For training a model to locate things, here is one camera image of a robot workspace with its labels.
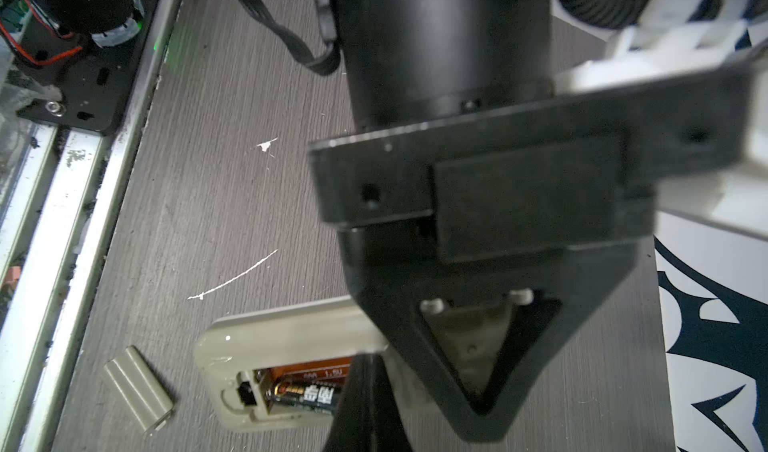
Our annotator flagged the white remote control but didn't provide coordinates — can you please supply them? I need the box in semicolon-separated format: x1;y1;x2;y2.
193;294;517;434

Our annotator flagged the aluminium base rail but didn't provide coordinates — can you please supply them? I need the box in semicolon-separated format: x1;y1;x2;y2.
1;0;181;451

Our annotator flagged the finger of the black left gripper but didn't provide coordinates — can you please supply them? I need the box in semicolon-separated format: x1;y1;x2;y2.
338;229;638;443

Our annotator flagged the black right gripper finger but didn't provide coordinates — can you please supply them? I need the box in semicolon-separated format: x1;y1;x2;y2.
323;354;412;451

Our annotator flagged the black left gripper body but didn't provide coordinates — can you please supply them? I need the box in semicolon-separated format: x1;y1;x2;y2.
307;61;757;267

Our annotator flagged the black AAA battery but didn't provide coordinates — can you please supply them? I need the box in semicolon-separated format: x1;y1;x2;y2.
265;378;344;415

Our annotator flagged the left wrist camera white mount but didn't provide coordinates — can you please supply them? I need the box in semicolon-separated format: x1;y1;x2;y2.
536;0;767;243

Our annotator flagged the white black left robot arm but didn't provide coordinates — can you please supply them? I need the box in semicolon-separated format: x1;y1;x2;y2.
309;0;767;442

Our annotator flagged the beige battery cover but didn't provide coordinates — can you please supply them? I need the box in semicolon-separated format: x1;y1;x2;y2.
102;346;174;434

